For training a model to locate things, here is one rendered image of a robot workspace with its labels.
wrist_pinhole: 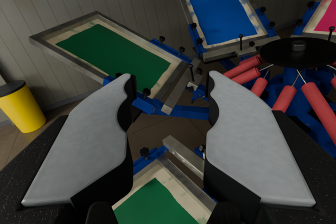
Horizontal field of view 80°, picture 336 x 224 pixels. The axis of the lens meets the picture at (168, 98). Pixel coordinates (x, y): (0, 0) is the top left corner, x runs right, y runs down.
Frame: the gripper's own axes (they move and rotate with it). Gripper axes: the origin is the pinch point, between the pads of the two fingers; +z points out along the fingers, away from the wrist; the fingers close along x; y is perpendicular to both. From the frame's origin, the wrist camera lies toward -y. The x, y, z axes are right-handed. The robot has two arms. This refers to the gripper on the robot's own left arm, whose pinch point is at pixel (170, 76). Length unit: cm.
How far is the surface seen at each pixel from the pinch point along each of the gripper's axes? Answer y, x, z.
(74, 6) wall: 38, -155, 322
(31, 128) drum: 193, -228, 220
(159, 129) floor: 172, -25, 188
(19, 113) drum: 162, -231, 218
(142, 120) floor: 175, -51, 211
